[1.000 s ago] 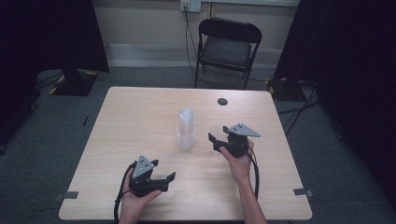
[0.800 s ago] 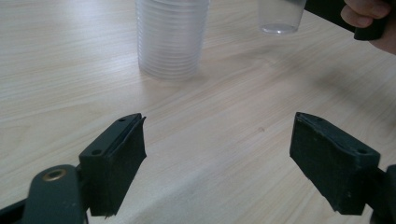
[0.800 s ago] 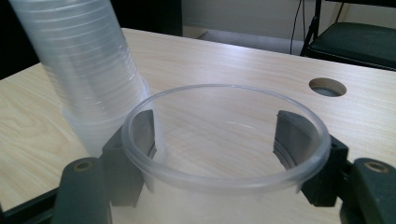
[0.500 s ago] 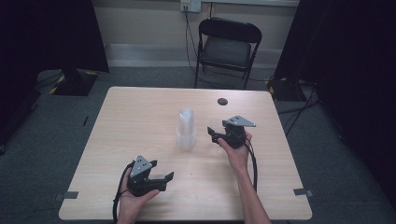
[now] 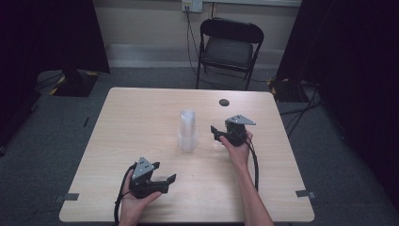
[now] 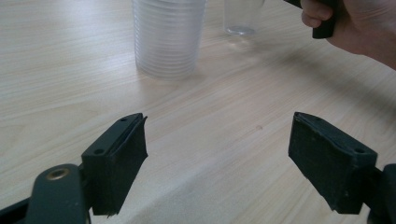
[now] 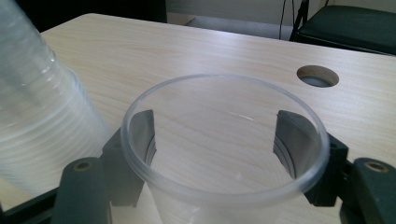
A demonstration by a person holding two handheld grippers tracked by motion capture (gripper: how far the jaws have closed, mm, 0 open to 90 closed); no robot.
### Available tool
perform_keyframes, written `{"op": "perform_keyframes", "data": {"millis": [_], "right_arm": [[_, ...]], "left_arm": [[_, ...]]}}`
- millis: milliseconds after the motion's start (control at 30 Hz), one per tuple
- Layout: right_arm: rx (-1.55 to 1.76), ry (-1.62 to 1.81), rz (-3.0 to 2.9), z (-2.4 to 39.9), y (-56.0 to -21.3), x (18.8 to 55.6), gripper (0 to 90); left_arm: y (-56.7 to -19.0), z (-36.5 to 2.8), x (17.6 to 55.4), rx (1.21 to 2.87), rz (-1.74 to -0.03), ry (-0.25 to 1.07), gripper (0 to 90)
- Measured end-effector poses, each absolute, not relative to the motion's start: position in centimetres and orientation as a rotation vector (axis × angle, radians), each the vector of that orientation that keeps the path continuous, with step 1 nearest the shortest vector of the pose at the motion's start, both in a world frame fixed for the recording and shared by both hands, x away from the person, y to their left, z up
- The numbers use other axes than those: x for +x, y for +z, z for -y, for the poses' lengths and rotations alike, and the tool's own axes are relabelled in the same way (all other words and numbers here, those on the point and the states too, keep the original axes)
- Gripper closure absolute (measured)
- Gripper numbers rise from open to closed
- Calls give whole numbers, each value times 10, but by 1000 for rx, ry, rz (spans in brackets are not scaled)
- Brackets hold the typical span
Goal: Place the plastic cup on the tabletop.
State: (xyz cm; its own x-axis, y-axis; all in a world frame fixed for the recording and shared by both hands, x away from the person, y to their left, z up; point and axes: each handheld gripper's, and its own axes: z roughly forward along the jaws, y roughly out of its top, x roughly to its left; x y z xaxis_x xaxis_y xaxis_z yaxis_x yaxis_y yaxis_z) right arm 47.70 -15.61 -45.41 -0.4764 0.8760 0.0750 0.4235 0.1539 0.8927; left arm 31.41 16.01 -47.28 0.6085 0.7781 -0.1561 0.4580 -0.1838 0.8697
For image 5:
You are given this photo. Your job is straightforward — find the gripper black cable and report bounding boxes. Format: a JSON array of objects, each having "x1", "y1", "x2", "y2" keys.
[
  {"x1": 245, "y1": 140, "x2": 260, "y2": 192},
  {"x1": 114, "y1": 163, "x2": 138, "y2": 226}
]

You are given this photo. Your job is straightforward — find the person's right hand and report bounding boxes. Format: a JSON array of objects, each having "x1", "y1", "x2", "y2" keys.
[{"x1": 219, "y1": 130, "x2": 254, "y2": 169}]

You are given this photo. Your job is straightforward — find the stack of clear plastic cups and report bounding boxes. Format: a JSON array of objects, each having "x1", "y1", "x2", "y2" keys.
[{"x1": 177, "y1": 108, "x2": 199, "y2": 153}]

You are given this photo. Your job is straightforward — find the black curtain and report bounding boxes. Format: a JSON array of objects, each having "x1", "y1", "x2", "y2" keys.
[
  {"x1": 0, "y1": 0, "x2": 111, "y2": 149},
  {"x1": 276, "y1": 0, "x2": 399, "y2": 202}
]

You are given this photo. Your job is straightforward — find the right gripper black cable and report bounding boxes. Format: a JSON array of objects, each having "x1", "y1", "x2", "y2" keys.
[{"x1": 245, "y1": 140, "x2": 260, "y2": 192}]

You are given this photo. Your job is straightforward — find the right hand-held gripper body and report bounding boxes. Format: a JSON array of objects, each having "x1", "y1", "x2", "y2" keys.
[{"x1": 220, "y1": 114, "x2": 257, "y2": 148}]

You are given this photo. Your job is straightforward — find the white wall socket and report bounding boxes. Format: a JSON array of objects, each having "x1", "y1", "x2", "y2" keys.
[{"x1": 182, "y1": 0, "x2": 203, "y2": 13}]

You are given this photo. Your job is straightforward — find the black folding chair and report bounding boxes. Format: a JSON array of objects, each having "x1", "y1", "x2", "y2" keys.
[{"x1": 196, "y1": 17, "x2": 265, "y2": 91}]

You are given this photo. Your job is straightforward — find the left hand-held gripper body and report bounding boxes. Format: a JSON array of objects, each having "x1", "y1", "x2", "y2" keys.
[{"x1": 129, "y1": 156, "x2": 170, "y2": 200}]

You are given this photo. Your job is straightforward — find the grey tape strip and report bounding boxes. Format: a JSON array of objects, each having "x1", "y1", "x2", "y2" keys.
[
  {"x1": 295, "y1": 189, "x2": 316, "y2": 200},
  {"x1": 55, "y1": 192, "x2": 80, "y2": 203}
]

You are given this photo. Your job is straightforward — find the person's left hand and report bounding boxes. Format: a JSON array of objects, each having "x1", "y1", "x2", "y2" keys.
[{"x1": 120, "y1": 180, "x2": 163, "y2": 218}]

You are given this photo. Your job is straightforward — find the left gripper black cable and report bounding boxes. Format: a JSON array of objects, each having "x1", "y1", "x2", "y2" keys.
[{"x1": 114, "y1": 163, "x2": 138, "y2": 226}]

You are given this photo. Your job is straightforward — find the black stand base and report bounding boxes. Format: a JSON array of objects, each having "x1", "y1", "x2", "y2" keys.
[
  {"x1": 49, "y1": 69, "x2": 100, "y2": 98},
  {"x1": 268, "y1": 78, "x2": 303, "y2": 104}
]

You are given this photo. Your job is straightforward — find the black floor cables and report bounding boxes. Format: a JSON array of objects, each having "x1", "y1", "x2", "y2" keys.
[{"x1": 279, "y1": 80, "x2": 324, "y2": 139}]

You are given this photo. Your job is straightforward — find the black wall socket cable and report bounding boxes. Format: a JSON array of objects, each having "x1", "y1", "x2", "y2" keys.
[{"x1": 185, "y1": 8, "x2": 203, "y2": 78}]

